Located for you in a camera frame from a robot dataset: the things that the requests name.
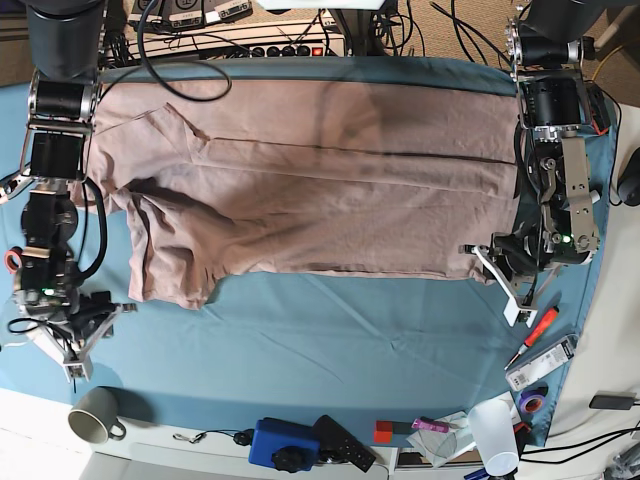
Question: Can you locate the purple tape roll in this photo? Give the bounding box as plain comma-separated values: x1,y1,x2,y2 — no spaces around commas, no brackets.
518,388,546,415

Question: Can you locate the blue table cloth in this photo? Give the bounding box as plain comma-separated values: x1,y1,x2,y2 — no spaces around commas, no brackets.
0,54,617,448

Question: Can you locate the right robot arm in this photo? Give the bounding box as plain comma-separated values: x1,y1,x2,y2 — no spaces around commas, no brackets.
1,1,134,380

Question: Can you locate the orange white utility knife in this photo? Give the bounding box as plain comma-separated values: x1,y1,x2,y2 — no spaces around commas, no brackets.
0,168,33,204

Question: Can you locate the blue box device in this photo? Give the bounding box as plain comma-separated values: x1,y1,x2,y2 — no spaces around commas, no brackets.
248,418,320,473

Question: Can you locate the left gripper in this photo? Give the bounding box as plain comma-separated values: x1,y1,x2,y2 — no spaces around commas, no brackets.
458,233,563,308

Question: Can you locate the red black block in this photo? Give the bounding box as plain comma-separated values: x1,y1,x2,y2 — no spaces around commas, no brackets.
373,420,414,444

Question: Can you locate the black remote control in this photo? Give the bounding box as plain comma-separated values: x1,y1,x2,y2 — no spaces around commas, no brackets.
311,415,376,473

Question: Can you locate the black computer mouse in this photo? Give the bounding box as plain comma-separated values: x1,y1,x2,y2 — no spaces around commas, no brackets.
617,148,640,207

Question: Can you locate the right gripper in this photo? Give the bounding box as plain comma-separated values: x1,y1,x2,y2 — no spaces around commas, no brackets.
29,291,137,365

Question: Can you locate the white plastic cup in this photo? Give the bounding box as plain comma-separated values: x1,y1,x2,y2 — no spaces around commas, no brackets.
468,399,519,477

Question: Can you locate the pinkish-brown T-shirt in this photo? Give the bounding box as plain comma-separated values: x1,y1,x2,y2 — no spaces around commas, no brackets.
88,79,518,309

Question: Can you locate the red tape roll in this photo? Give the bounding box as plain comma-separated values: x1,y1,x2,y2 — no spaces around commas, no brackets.
4,246,22,275

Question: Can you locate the grey ceramic mug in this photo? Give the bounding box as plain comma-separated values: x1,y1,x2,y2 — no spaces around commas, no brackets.
67,387,127,445

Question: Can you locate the orange screwdriver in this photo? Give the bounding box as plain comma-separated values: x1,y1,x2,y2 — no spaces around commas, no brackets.
504,306,559,371

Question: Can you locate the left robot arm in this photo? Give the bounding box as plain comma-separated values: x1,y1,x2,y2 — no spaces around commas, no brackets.
490,2,600,278

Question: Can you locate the clear plastic package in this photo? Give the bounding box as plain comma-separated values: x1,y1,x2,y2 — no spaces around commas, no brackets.
505,333,579,392

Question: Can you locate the white power strip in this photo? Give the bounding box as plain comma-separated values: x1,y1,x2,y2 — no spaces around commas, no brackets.
143,18,346,58

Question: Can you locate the black power adapter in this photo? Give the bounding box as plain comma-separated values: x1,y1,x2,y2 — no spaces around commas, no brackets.
589,394,639,411

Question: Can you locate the purple marker pen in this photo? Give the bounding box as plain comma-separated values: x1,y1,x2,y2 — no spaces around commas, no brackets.
411,417,457,433

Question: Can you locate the orange black clamp tool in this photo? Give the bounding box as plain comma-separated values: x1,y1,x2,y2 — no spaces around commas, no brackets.
586,82,611,136

